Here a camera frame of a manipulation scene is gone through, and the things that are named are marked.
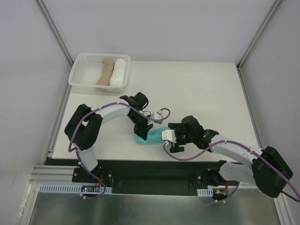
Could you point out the teal t-shirt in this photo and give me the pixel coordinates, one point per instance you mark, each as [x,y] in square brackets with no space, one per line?
[154,136]

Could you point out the aluminium frame post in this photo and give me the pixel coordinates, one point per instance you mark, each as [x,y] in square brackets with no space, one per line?
[261,29]
[46,14]

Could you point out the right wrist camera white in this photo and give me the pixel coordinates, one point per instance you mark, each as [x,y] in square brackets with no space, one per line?
[169,135]

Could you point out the right aluminium frame post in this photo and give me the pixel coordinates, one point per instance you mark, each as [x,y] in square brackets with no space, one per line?
[261,29]

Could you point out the white plastic basket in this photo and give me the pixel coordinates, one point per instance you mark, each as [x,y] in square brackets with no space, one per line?
[87,70]

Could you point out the left white cable duct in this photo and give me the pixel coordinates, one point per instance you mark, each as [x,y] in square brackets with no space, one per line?
[74,189]

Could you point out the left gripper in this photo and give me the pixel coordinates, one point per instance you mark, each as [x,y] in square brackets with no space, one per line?
[143,129]

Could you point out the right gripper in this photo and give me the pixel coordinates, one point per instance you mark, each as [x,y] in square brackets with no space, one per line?
[178,137]

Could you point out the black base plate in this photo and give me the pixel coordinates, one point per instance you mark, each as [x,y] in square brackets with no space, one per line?
[148,177]

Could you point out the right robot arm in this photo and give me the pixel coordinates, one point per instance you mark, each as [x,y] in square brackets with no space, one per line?
[264,168]

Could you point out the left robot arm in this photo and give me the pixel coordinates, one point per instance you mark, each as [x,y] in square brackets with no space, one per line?
[83,128]

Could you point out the white rolled t-shirt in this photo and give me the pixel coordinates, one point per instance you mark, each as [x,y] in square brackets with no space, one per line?
[118,74]

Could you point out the left aluminium frame post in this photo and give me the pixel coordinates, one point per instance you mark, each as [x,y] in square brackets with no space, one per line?
[46,14]

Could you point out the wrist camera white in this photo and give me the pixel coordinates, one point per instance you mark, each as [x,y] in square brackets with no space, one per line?
[157,117]
[169,135]

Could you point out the right white cable duct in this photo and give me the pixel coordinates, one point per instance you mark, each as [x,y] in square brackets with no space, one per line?
[205,192]

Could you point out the white cable duct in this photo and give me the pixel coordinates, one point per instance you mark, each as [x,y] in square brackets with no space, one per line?
[205,192]
[74,189]

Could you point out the aluminium rail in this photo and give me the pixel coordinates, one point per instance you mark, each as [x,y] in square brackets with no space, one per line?
[52,174]

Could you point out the beige rolled t-shirt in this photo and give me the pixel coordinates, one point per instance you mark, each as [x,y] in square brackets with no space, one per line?
[107,71]

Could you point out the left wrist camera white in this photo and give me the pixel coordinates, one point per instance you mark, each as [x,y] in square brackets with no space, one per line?
[157,117]

